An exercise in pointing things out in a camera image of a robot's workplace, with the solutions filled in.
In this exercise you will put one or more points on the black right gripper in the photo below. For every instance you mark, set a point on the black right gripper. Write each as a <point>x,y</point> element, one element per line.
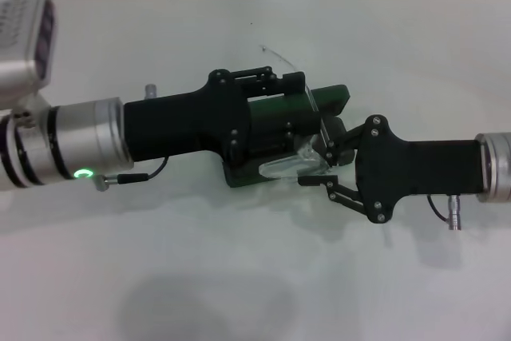
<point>431,165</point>

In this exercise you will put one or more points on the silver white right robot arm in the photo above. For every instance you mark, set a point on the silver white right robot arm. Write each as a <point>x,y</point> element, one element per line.
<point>497,167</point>

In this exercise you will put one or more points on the clear plastic glasses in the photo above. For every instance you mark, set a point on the clear plastic glasses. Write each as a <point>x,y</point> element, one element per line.
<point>287,167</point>

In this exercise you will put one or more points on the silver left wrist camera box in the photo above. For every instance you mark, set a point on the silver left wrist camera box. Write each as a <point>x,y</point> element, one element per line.
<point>24,37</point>

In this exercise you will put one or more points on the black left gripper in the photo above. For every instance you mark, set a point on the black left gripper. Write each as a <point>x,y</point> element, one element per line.
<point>179,125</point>

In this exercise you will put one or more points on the green glasses case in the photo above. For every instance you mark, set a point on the green glasses case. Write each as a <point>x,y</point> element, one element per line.
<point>331,97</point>

